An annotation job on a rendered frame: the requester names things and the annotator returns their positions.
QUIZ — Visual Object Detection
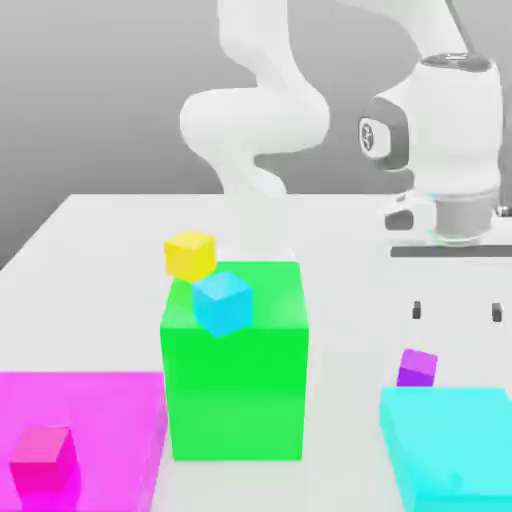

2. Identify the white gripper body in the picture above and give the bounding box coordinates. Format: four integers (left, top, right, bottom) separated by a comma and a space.
388, 242, 512, 299

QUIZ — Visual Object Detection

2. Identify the small purple cube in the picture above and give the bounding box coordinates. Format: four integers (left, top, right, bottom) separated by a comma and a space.
395, 347, 439, 388

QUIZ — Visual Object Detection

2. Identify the small blue cube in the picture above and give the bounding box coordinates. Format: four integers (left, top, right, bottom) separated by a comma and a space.
191, 271, 254, 340

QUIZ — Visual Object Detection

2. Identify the small yellow cube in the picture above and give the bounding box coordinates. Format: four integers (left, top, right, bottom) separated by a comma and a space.
163, 229, 218, 284

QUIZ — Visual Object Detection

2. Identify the small pink cube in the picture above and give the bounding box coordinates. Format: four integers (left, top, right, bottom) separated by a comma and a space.
8, 426, 80, 506

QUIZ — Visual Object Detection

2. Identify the large cyan box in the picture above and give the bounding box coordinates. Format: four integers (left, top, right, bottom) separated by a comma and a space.
378, 386, 512, 512

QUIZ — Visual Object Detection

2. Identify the large green box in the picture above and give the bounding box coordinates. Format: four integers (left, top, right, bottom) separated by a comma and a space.
159, 260, 310, 462

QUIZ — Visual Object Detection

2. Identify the large magenta box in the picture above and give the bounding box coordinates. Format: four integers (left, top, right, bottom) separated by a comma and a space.
0, 371, 168, 512

